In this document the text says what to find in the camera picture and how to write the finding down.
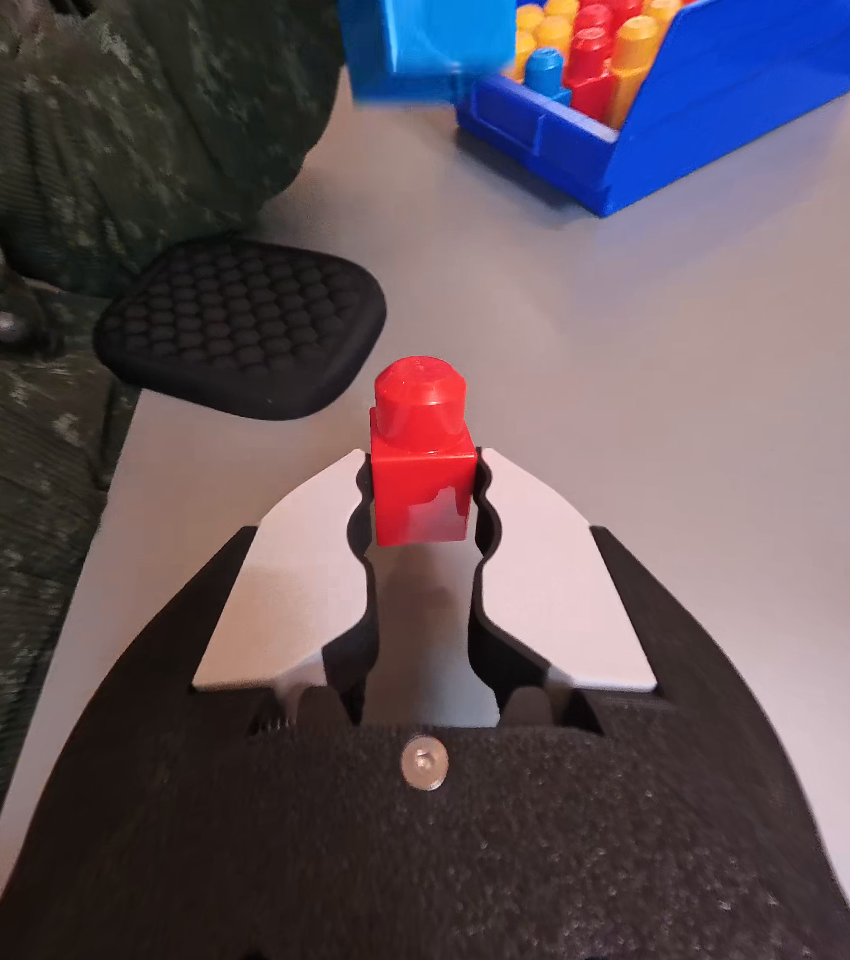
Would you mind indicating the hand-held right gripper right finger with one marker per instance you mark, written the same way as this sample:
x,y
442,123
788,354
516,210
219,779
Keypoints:
x,y
560,600

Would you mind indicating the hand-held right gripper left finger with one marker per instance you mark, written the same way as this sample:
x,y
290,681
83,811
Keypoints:
x,y
290,600

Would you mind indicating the red mega block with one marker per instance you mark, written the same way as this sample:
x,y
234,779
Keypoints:
x,y
417,487

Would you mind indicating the blue plastic bin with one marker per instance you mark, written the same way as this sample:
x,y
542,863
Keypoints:
x,y
732,97

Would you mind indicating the pile of mega blocks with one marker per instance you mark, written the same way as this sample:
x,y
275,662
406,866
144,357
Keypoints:
x,y
590,60

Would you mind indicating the blue mega block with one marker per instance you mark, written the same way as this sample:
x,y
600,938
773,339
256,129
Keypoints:
x,y
447,37

